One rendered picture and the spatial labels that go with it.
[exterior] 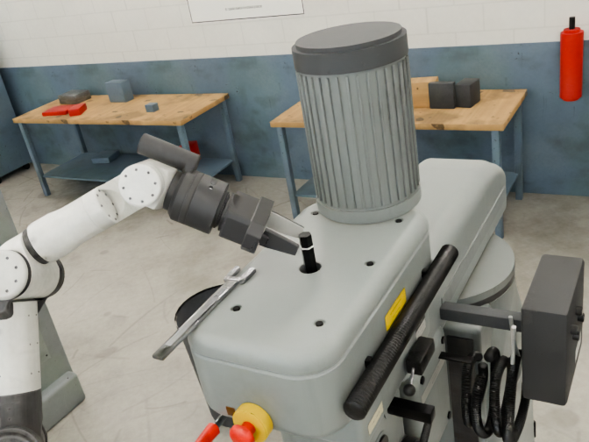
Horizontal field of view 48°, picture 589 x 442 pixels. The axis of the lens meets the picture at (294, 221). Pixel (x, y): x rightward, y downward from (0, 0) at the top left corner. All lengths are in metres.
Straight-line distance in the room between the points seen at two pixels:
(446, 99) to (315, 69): 3.85
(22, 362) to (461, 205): 0.97
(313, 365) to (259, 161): 5.68
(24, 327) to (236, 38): 5.26
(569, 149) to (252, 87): 2.80
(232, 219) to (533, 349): 0.60
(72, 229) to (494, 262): 1.02
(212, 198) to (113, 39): 6.18
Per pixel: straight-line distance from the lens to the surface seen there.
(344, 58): 1.09
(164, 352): 0.97
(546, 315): 1.24
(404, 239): 1.15
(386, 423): 1.25
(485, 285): 1.61
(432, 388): 1.40
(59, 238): 1.10
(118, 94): 6.89
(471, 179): 1.66
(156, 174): 1.02
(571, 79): 5.11
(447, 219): 1.48
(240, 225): 1.03
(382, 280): 1.05
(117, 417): 4.01
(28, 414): 1.15
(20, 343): 1.14
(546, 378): 1.33
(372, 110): 1.12
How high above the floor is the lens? 2.44
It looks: 26 degrees down
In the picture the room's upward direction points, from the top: 11 degrees counter-clockwise
